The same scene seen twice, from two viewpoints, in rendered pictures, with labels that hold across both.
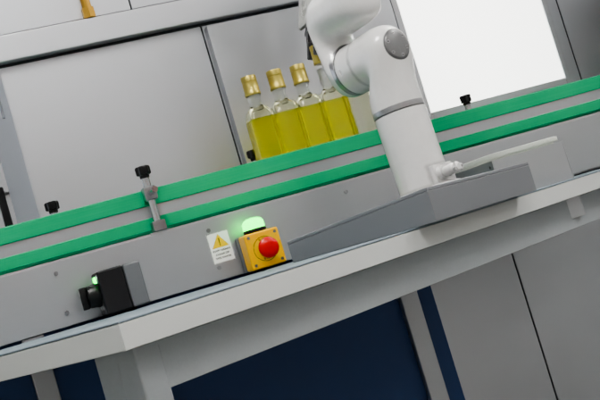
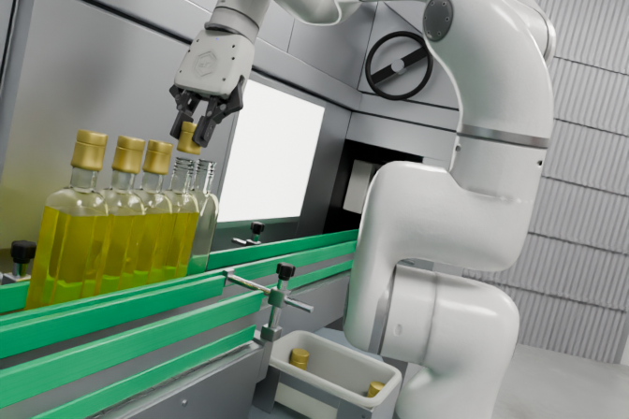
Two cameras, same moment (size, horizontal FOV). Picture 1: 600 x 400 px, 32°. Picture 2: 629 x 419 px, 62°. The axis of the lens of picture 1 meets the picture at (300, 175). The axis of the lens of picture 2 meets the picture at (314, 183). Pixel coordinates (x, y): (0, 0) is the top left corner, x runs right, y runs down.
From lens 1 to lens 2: 1.70 m
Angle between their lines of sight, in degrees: 46
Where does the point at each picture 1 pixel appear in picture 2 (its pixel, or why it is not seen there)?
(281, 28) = (135, 54)
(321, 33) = (402, 243)
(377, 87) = (469, 407)
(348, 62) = (432, 328)
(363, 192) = (200, 400)
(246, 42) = (83, 49)
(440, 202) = not seen: outside the picture
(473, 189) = not seen: outside the picture
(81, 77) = not seen: outside the picture
